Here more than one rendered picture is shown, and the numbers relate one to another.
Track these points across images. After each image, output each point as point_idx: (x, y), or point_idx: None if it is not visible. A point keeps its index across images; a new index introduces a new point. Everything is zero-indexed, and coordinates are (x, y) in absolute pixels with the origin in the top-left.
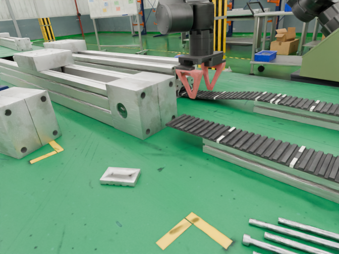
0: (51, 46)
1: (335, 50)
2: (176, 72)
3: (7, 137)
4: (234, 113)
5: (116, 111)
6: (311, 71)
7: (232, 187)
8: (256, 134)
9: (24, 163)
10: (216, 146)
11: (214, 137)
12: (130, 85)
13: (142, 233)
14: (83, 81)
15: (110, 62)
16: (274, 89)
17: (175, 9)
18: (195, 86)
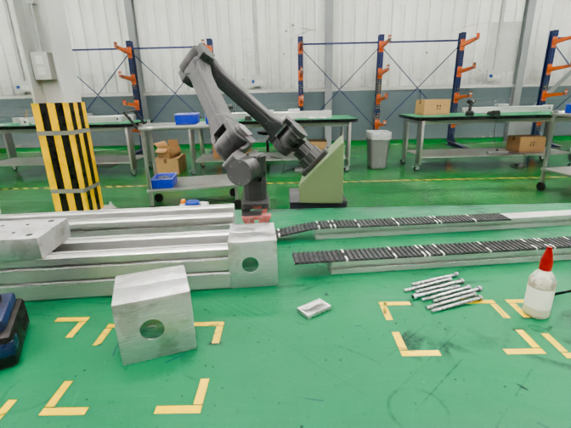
0: None
1: (324, 179)
2: (244, 219)
3: (188, 324)
4: (305, 244)
5: (240, 268)
6: (308, 198)
7: (375, 283)
8: (359, 249)
9: (210, 346)
10: (343, 265)
11: (342, 258)
12: (260, 238)
13: (374, 321)
14: (176, 249)
15: (120, 223)
16: (301, 218)
17: (251, 163)
18: None
